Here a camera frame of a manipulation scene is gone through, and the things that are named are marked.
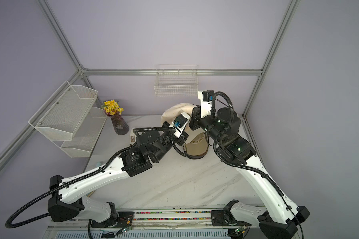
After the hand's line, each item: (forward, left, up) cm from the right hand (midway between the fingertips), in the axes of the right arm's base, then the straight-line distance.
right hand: (189, 108), depth 59 cm
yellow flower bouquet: (+25, +47, -21) cm, 57 cm away
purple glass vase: (+23, +47, -36) cm, 64 cm away
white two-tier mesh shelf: (+11, +64, -16) cm, 66 cm away
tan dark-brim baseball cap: (+5, -6, -38) cm, 38 cm away
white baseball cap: (+14, +36, -36) cm, 53 cm away
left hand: (-4, +2, -2) cm, 5 cm away
